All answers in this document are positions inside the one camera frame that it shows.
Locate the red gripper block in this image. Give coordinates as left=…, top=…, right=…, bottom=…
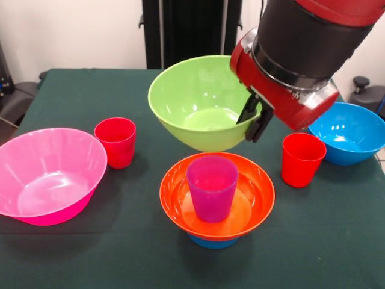
left=229, top=26, right=340, bottom=143

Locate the green bowl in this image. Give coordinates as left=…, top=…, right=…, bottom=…
left=147, top=55, right=262, bottom=153

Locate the orange bowl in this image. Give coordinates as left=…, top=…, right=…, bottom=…
left=159, top=152, right=276, bottom=241

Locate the purple cup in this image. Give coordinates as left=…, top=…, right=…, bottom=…
left=185, top=155, right=240, bottom=224

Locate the medium blue bowl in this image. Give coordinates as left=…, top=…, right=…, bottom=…
left=186, top=232, right=241, bottom=250

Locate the black equipment tower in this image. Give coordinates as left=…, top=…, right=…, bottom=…
left=0, top=42, right=14, bottom=112

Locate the red cup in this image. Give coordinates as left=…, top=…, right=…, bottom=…
left=281, top=132, right=327, bottom=188
left=93, top=117, right=137, bottom=170

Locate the large blue bowl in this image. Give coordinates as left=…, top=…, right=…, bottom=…
left=307, top=102, right=385, bottom=167

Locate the dark green tablecloth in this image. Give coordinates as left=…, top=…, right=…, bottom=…
left=0, top=67, right=385, bottom=289

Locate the large pink bowl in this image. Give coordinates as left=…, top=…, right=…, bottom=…
left=0, top=127, right=108, bottom=227

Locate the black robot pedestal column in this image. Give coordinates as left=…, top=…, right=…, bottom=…
left=138, top=0, right=243, bottom=70

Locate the black pedestal foot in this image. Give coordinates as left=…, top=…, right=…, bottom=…
left=0, top=81, right=40, bottom=127
left=348, top=76, right=385, bottom=118

